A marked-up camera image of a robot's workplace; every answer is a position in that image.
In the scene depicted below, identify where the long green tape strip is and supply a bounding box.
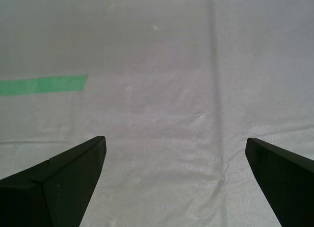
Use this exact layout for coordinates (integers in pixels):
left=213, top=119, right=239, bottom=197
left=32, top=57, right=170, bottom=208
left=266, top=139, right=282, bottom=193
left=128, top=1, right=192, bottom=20
left=0, top=75, right=88, bottom=97

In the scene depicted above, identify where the white table cloth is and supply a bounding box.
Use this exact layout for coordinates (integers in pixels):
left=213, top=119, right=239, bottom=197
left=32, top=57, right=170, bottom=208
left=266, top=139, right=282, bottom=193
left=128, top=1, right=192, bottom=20
left=0, top=0, right=314, bottom=227

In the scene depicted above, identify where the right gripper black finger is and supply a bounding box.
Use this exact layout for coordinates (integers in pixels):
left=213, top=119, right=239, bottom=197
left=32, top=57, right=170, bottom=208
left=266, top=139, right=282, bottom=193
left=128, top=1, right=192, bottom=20
left=245, top=137, right=314, bottom=227
left=0, top=135, right=107, bottom=227

